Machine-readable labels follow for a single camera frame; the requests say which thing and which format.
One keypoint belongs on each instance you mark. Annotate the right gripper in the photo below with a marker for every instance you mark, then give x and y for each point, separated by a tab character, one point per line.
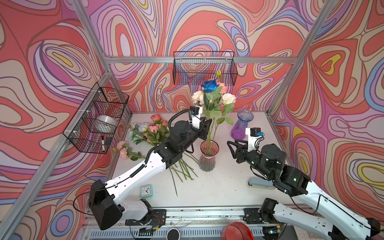
236	144

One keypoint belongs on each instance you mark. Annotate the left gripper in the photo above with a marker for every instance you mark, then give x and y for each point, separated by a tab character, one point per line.
202	128

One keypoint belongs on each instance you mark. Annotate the cream rose stem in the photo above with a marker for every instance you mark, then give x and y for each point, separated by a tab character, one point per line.
198	99

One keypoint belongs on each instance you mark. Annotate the white rose stem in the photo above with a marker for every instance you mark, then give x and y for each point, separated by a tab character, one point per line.
226	105

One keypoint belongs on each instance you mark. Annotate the blue rose stem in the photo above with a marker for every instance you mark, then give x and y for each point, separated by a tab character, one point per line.
211	101

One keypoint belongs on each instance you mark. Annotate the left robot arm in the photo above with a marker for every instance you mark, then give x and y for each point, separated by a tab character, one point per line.
108	201

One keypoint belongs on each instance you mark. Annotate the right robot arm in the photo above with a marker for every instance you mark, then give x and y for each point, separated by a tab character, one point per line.
330	220

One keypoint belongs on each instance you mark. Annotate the pink glass vase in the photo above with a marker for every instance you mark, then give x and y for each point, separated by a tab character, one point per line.
208	156

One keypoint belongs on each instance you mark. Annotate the blue purple glass vase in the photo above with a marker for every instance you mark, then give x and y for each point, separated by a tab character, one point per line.
238	132

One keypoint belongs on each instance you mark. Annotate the pile of artificial flowers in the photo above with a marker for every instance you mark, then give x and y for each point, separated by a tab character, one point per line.
152	133

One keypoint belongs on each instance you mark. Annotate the red emergency stop button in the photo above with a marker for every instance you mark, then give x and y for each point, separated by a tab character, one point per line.
236	231

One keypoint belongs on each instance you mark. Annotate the small teal alarm clock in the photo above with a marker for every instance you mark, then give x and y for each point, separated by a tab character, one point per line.
146	191

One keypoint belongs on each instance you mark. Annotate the white tape roll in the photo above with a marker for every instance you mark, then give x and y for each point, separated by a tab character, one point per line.
107	120

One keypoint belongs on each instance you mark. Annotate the black marker pen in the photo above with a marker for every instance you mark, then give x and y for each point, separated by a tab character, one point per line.
103	144

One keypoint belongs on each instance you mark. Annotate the white calculator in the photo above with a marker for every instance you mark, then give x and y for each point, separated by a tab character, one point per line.
302	234

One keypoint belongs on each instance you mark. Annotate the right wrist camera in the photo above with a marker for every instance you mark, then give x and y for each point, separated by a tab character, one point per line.
255	136

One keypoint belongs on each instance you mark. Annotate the black wire basket back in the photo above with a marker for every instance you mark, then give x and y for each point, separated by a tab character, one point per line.
193	68

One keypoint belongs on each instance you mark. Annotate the black wire basket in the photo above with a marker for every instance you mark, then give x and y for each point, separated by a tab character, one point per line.
100	114
193	68

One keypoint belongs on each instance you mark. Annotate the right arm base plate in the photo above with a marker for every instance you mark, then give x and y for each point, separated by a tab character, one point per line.
255	216

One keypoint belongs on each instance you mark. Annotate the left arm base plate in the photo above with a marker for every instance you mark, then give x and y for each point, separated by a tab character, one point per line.
153	219

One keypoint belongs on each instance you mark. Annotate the black wire basket left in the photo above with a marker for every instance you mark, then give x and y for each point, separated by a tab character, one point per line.
100	114

